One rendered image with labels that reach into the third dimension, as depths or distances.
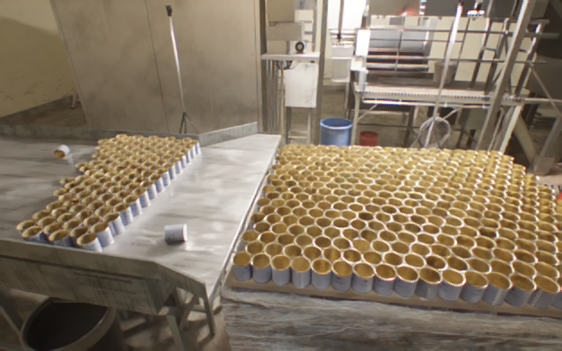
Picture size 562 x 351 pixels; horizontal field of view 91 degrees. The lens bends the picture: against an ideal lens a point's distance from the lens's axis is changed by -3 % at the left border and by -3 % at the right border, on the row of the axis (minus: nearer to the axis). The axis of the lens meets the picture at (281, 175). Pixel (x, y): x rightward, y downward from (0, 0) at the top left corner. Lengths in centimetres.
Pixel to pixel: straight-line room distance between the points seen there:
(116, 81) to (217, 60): 140
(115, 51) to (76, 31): 52
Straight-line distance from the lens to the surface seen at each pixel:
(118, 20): 413
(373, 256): 111
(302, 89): 375
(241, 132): 228
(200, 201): 153
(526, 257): 134
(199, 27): 365
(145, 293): 134
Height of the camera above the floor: 190
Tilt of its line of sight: 29 degrees down
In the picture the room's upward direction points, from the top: straight up
